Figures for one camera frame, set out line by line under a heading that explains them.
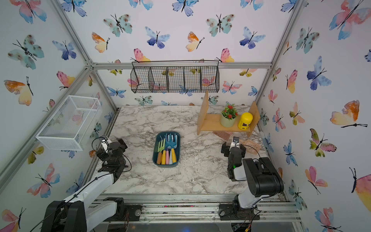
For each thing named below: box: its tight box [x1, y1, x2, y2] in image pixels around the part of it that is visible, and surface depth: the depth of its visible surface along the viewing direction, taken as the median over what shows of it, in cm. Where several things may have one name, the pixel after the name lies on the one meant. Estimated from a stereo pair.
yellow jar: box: [238, 112, 254, 131], surface depth 93 cm
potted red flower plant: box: [220, 103, 240, 128], surface depth 93 cm
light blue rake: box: [169, 148, 173, 165], surface depth 90 cm
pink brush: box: [212, 130, 233, 141], surface depth 106 cm
